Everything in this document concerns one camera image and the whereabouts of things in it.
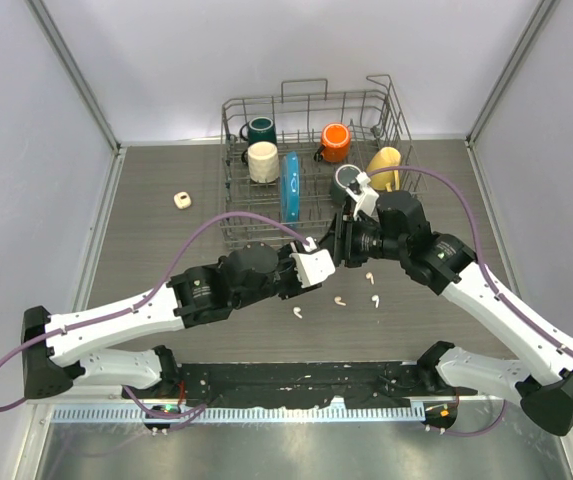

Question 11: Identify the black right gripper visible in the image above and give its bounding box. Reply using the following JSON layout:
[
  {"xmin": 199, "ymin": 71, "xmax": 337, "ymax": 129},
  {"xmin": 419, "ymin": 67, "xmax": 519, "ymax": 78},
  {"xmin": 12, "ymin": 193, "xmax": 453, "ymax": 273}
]
[{"xmin": 316, "ymin": 211, "xmax": 408, "ymax": 268}]

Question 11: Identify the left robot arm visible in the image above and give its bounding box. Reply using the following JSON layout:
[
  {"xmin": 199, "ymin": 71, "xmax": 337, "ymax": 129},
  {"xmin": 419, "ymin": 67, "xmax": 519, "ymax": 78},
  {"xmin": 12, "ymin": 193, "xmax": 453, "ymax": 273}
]
[{"xmin": 21, "ymin": 242, "xmax": 335, "ymax": 400}]

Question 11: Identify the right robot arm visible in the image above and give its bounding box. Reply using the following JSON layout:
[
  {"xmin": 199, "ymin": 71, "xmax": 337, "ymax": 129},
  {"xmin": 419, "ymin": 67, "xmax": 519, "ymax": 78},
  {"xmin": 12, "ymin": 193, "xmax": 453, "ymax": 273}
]
[{"xmin": 321, "ymin": 191, "xmax": 573, "ymax": 436}]

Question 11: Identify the beige earbud charging case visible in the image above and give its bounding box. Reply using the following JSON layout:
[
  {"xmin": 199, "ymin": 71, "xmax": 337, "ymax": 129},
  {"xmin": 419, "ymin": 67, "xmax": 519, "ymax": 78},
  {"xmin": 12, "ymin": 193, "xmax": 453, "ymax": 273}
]
[{"xmin": 173, "ymin": 192, "xmax": 192, "ymax": 210}]

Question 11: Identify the grey mug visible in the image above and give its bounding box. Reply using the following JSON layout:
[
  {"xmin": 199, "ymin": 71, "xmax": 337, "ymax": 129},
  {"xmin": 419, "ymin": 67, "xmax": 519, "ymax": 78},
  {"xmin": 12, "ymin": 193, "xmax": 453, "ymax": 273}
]
[{"xmin": 330, "ymin": 164, "xmax": 362, "ymax": 206}]

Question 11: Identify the blue plastic plate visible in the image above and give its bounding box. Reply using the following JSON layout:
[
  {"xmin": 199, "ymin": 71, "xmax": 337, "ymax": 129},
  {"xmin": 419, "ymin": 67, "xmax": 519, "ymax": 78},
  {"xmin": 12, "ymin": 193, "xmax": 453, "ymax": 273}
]
[{"xmin": 280, "ymin": 151, "xmax": 300, "ymax": 230}]

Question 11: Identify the yellow mug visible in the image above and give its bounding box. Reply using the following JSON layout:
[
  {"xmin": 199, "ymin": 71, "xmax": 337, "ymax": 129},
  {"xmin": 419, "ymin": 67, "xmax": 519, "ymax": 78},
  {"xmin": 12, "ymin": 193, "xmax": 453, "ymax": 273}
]
[{"xmin": 366, "ymin": 147, "xmax": 402, "ymax": 192}]

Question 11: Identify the orange mug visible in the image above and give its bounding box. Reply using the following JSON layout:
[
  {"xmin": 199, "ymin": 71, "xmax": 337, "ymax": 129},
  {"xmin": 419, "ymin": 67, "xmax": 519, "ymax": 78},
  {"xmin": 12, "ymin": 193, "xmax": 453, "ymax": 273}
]
[{"xmin": 314, "ymin": 123, "xmax": 351, "ymax": 164}]

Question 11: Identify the cream ribbed mug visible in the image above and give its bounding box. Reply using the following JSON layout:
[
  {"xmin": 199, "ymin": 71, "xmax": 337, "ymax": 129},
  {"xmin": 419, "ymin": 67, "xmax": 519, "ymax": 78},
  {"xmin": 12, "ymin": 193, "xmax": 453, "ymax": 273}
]
[{"xmin": 244, "ymin": 141, "xmax": 279, "ymax": 184}]

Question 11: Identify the dark green mug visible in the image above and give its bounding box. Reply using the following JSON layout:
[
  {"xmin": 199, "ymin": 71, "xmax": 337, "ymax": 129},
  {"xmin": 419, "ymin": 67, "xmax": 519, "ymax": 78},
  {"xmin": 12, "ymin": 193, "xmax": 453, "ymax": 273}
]
[{"xmin": 239, "ymin": 116, "xmax": 277, "ymax": 145}]

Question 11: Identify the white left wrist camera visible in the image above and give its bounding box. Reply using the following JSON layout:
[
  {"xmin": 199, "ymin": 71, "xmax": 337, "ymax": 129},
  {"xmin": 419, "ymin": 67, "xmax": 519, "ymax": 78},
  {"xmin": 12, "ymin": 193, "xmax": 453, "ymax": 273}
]
[{"xmin": 290, "ymin": 237, "xmax": 336, "ymax": 288}]

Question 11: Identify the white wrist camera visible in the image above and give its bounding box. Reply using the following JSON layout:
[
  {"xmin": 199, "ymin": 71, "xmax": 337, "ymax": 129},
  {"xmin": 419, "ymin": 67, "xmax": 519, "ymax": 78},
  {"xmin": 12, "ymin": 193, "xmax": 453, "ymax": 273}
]
[
  {"xmin": 345, "ymin": 172, "xmax": 379, "ymax": 220},
  {"xmin": 290, "ymin": 237, "xmax": 336, "ymax": 288}
]

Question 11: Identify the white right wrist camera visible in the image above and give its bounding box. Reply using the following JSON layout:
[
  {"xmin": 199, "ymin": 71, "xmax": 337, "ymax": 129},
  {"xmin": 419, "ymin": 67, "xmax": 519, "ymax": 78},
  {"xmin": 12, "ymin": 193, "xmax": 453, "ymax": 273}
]
[{"xmin": 345, "ymin": 172, "xmax": 379, "ymax": 220}]

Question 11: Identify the grey wire dish rack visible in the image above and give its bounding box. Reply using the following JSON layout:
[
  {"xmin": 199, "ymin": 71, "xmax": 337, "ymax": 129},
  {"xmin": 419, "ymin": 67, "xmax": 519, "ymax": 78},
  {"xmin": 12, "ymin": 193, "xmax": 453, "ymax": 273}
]
[{"xmin": 220, "ymin": 74, "xmax": 418, "ymax": 238}]

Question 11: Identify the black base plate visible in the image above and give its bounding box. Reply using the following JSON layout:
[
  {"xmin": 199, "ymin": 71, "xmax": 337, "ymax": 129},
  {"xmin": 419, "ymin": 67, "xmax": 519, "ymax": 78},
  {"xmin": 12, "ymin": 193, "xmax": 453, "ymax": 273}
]
[{"xmin": 133, "ymin": 361, "xmax": 476, "ymax": 410}]

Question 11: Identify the white slotted cable duct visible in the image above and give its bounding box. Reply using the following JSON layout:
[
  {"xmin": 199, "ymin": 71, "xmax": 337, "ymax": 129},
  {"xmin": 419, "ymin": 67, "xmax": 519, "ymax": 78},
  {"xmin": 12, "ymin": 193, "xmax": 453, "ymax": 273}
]
[{"xmin": 53, "ymin": 403, "xmax": 427, "ymax": 424}]

